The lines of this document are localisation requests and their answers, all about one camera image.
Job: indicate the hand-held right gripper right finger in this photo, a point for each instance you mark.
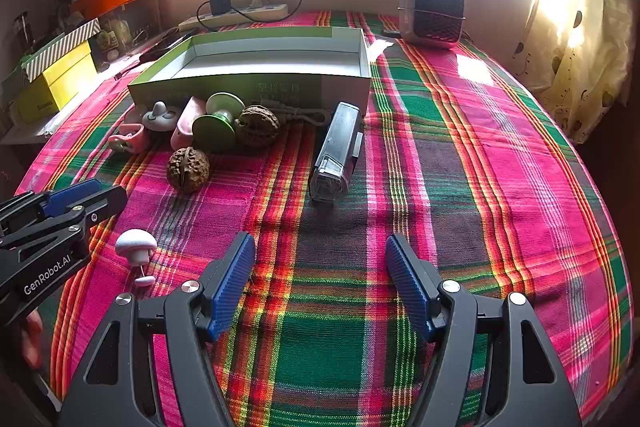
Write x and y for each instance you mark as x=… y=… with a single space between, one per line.
x=405 y=282

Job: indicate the beige plug adapter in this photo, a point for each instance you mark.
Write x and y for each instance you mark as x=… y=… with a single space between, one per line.
x=258 y=1

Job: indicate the white round face toy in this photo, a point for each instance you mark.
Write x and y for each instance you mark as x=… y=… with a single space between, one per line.
x=160 y=114

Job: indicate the pink green holder clip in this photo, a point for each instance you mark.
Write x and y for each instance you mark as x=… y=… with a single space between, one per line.
x=127 y=139

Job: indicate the clear black plastic case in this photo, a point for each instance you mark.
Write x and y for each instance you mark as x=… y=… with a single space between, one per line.
x=335 y=152

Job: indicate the person's left hand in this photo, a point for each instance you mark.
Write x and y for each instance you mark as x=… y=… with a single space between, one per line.
x=32 y=339

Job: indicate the green round suction holder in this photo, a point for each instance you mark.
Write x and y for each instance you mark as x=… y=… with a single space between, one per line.
x=220 y=122

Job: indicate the brown walnut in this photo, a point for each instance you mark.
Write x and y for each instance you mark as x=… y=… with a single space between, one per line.
x=188 y=169
x=257 y=127

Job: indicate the green white cardboard box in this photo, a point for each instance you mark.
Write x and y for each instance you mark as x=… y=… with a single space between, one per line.
x=280 y=57

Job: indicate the pale yellow box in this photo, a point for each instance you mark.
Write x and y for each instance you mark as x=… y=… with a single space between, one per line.
x=35 y=104

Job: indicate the small grey heater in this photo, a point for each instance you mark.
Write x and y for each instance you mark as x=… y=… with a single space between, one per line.
x=432 y=9

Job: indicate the striped box lid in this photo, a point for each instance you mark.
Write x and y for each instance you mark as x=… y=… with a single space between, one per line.
x=60 y=49

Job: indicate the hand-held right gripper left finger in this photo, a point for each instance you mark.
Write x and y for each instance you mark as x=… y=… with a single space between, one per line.
x=232 y=282

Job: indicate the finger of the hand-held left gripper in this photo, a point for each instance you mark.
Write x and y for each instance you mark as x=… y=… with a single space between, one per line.
x=100 y=204
x=70 y=197

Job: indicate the plaid blanket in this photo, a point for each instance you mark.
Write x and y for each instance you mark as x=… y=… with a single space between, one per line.
x=450 y=157

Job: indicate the beige power strip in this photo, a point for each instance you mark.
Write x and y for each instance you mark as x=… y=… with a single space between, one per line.
x=250 y=14

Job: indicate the cream dotted curtain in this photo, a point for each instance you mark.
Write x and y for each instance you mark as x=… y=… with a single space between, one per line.
x=575 y=32

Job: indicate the white mushroom-shaped hook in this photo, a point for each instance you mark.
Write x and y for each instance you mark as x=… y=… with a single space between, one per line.
x=135 y=247

